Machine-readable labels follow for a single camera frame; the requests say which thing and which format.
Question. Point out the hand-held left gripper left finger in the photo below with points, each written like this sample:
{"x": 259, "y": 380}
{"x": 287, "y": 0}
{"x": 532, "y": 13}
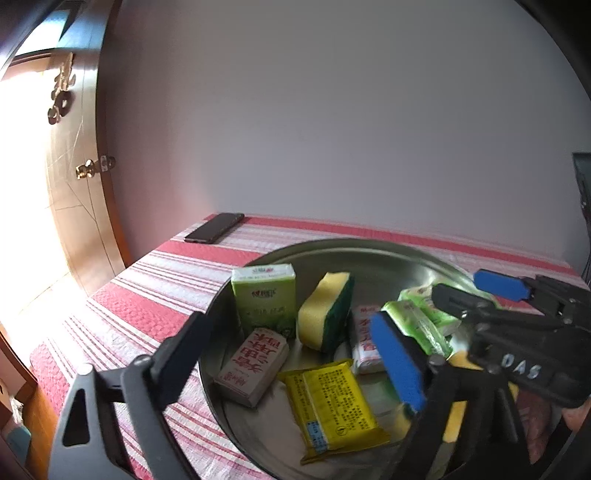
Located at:
{"x": 184, "y": 350}

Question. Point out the dark flat panel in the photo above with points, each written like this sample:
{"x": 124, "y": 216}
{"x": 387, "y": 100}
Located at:
{"x": 582, "y": 177}

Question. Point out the red striped tablecloth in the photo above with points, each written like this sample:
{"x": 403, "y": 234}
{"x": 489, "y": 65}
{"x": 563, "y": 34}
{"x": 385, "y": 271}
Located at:
{"x": 152, "y": 281}

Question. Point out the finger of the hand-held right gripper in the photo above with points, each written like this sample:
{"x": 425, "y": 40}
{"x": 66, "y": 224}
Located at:
{"x": 461, "y": 304}
{"x": 501, "y": 284}

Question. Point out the yellow and green scouring sponge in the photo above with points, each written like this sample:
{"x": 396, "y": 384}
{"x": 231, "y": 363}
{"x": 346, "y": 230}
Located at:
{"x": 318, "y": 314}

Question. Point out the black smartphone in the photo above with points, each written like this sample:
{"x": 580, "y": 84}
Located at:
{"x": 214, "y": 227}

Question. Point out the golden door ornament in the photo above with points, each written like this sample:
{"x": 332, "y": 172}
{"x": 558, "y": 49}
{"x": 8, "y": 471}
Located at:
{"x": 62, "y": 90}

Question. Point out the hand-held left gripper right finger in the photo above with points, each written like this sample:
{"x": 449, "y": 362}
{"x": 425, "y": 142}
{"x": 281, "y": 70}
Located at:
{"x": 397, "y": 364}

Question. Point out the green drink carton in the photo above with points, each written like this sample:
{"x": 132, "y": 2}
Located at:
{"x": 265, "y": 300}

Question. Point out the green tissue pack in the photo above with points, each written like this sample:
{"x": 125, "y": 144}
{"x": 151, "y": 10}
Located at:
{"x": 422, "y": 295}
{"x": 415, "y": 325}

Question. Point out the white packet with red print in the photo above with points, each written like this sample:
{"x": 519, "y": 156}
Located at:
{"x": 364, "y": 341}

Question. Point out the wooden door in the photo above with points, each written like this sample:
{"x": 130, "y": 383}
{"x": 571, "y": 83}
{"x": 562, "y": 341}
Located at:
{"x": 78, "y": 221}

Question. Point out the round metal basin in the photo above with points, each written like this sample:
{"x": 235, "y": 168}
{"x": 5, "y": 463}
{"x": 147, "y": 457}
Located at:
{"x": 332, "y": 258}

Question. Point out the white box with red print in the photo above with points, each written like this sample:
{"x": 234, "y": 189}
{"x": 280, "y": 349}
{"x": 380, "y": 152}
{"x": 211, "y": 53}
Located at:
{"x": 254, "y": 367}

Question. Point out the yellow printed packet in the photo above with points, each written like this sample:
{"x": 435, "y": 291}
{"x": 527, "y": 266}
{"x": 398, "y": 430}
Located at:
{"x": 334, "y": 410}

